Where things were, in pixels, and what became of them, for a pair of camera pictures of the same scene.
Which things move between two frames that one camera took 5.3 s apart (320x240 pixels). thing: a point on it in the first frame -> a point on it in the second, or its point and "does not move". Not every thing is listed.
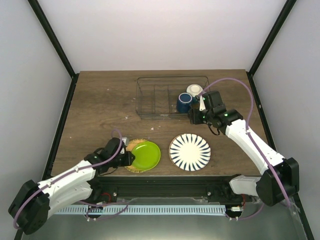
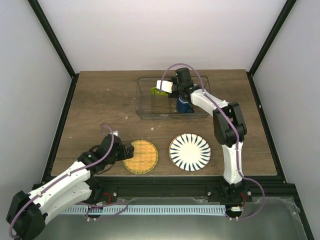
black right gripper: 193,118 -> 174,79
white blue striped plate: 189,152 does not move
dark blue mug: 183,102 does not move
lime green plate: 147,155 -> 154,91
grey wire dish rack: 156,97 does not move
